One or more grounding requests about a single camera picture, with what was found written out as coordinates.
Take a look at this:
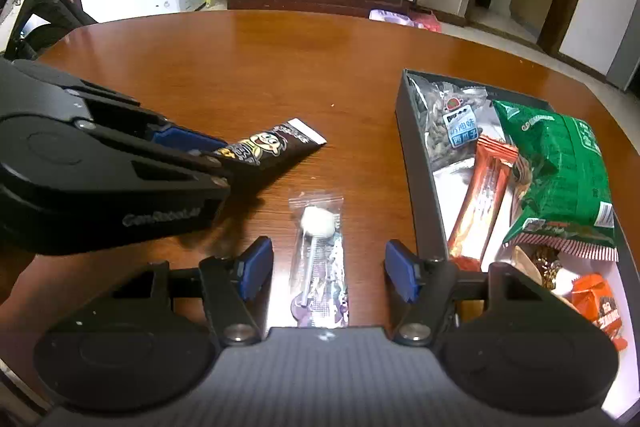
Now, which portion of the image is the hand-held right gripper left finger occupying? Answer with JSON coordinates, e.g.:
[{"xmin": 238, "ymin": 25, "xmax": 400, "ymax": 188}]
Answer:
[{"xmin": 112, "ymin": 236, "xmax": 275, "ymax": 348}]

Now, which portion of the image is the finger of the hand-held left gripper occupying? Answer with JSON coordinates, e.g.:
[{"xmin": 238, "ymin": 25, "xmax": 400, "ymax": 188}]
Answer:
[
  {"xmin": 72, "ymin": 119, "xmax": 232, "ymax": 198},
  {"xmin": 65, "ymin": 79, "xmax": 228, "ymax": 156}
]

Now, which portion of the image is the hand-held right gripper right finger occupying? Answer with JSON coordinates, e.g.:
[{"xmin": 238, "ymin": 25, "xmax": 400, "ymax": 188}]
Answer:
[{"xmin": 384, "ymin": 239, "xmax": 576, "ymax": 349}]

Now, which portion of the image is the dark brown cartoon snack packet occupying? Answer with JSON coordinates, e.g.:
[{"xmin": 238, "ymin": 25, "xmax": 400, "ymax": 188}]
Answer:
[{"xmin": 207, "ymin": 118, "xmax": 328, "ymax": 185}]

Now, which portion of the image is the clear white lollipop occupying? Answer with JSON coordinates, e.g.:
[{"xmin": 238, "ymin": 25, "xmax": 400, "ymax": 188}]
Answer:
[{"xmin": 289, "ymin": 191, "xmax": 351, "ymax": 328}]

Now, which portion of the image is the red stick snack packet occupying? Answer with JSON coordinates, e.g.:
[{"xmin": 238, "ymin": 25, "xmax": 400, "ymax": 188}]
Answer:
[{"xmin": 446, "ymin": 134, "xmax": 521, "ymax": 270}]

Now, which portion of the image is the brown kraft nut packet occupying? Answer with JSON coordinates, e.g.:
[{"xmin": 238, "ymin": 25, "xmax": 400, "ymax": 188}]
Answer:
[{"xmin": 511, "ymin": 245, "xmax": 545, "ymax": 289}]

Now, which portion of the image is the clear melon seed packet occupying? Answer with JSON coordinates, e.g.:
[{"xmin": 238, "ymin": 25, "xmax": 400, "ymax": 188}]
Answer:
[{"xmin": 407, "ymin": 74, "xmax": 501, "ymax": 170}]

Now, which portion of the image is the gold snack packet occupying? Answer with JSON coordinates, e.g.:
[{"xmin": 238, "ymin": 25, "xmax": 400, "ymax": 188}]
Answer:
[{"xmin": 535, "ymin": 247, "xmax": 573, "ymax": 295}]

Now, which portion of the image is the green snack bag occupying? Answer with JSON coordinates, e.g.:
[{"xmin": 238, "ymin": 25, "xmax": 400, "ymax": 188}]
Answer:
[{"xmin": 492, "ymin": 99, "xmax": 621, "ymax": 263}]

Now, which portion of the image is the orange snack packet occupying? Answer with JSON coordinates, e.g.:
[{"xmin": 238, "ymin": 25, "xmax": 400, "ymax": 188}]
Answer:
[{"xmin": 570, "ymin": 273, "xmax": 628, "ymax": 353}]

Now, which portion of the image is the pink plastic bag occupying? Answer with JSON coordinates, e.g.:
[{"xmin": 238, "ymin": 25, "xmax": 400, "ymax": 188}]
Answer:
[{"xmin": 369, "ymin": 7, "xmax": 443, "ymax": 32}]

